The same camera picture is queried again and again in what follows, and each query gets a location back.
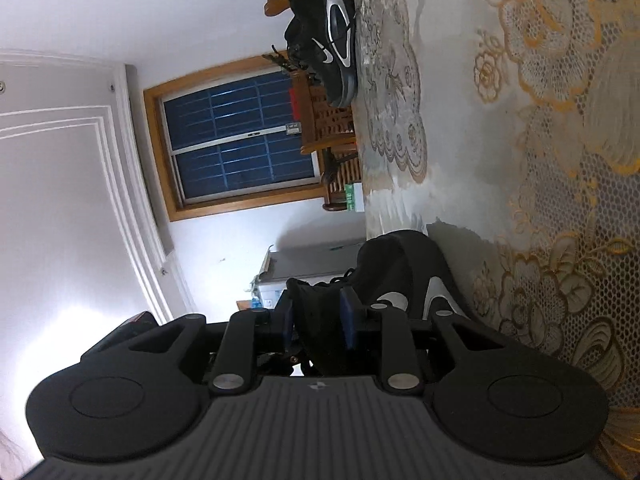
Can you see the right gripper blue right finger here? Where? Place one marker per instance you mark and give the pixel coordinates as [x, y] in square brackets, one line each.
[353, 317]

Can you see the brown wooden chair far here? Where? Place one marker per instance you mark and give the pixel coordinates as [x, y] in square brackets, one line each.
[323, 126]

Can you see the red box on windowsill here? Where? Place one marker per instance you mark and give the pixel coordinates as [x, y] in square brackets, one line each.
[297, 117]

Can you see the floral lace tablecloth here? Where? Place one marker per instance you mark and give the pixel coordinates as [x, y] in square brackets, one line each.
[508, 132]

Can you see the white green box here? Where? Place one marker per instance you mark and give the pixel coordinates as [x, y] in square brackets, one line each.
[354, 197]

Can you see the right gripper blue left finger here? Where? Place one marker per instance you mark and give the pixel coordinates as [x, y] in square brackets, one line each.
[285, 320]

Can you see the silver refrigerator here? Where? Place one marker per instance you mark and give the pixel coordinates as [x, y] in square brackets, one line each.
[311, 264]

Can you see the black bicycle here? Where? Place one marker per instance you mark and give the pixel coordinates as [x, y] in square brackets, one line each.
[339, 165]

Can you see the black sneaker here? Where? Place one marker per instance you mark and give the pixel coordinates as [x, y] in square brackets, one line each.
[394, 268]
[321, 41]

